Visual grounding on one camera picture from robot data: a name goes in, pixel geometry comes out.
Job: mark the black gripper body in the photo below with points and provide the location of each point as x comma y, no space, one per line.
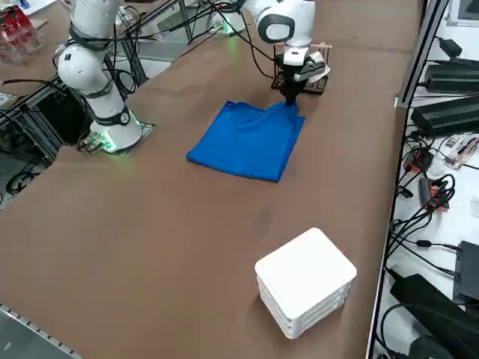
290,76

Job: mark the blue towel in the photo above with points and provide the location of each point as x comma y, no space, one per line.
243,149

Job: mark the white smiley face cup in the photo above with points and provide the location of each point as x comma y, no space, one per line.
317,57

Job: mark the red black electronic module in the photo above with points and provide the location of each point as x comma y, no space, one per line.
421,159

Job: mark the long black power adapter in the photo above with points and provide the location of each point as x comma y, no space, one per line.
445,116
453,76

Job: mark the small black power adapter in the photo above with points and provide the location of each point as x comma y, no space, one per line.
451,46

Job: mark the orange black connector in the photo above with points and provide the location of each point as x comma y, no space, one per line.
434,194

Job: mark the printed cards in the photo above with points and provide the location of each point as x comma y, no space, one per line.
462,149

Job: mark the white stacked drawer box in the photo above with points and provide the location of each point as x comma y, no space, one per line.
305,273

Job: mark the white framed monitor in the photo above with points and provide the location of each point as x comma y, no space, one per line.
467,11

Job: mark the black box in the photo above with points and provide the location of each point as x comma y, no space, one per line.
467,273

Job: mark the large black power brick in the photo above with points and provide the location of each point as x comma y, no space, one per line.
430,306

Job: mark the clear shelf with red packets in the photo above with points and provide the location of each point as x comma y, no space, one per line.
18,37

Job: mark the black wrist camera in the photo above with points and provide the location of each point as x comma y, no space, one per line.
312,69

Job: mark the aluminium profile post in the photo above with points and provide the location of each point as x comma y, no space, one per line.
423,48

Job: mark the aluminium side frame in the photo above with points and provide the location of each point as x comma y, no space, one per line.
41,129

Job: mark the metal table edge rail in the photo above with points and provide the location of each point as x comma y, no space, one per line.
30,324

